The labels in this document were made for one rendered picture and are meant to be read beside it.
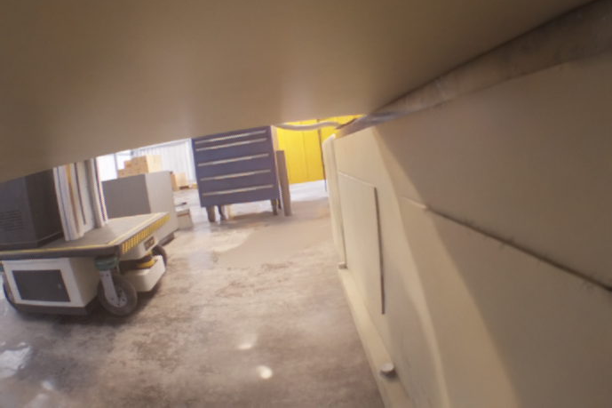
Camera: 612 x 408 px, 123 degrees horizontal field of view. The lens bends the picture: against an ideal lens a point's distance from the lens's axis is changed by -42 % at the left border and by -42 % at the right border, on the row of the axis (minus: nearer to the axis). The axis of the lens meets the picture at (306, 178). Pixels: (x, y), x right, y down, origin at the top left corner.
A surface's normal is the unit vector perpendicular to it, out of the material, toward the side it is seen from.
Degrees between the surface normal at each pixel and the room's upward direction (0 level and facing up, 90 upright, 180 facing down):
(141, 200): 90
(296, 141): 90
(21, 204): 90
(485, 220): 90
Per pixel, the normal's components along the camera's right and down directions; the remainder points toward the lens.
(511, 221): -0.99, 0.13
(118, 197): 0.04, 0.08
